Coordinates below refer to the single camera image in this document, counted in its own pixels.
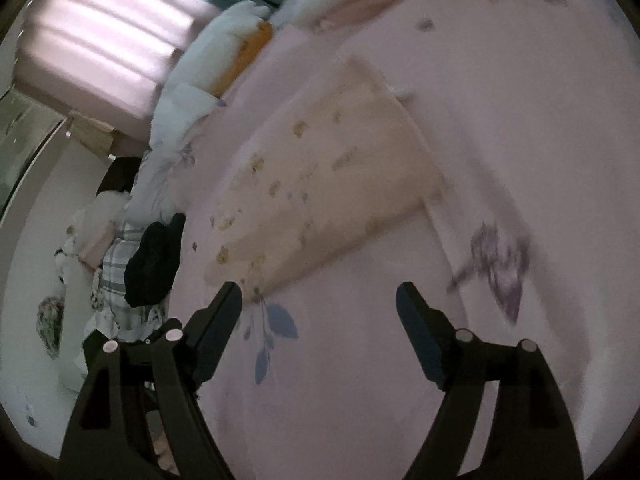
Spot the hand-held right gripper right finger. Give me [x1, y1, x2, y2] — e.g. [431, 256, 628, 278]
[396, 281, 585, 480]

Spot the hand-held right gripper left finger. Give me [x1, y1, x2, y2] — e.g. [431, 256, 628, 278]
[59, 281, 244, 480]

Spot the beige printed baby garment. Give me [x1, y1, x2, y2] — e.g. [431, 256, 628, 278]
[204, 55, 447, 295]

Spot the black plush cloth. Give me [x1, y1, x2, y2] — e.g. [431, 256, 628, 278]
[124, 212, 187, 307]

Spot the pink floral bed sheet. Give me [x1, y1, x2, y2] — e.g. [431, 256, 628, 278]
[165, 0, 637, 480]

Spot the grey plaid pillow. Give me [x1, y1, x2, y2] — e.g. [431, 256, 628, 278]
[89, 230, 170, 345]

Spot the white and pink plush doll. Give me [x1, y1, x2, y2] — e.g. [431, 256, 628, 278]
[60, 189, 127, 273]

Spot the floral cushion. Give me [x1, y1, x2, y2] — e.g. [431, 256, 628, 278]
[36, 296, 64, 360]

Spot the dark headboard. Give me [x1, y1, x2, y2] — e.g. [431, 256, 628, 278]
[96, 156, 144, 197]

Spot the white fluffy cushion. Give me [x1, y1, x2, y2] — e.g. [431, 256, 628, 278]
[124, 82, 222, 232]

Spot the wooden box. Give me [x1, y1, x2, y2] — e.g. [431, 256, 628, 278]
[66, 114, 120, 162]

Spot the orange pillow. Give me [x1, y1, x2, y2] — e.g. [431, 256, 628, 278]
[210, 21, 275, 99]

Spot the white goose plush toy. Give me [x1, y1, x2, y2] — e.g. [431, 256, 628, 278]
[164, 0, 273, 92]

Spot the pink sheer curtain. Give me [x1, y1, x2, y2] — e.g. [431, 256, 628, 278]
[14, 0, 223, 135]

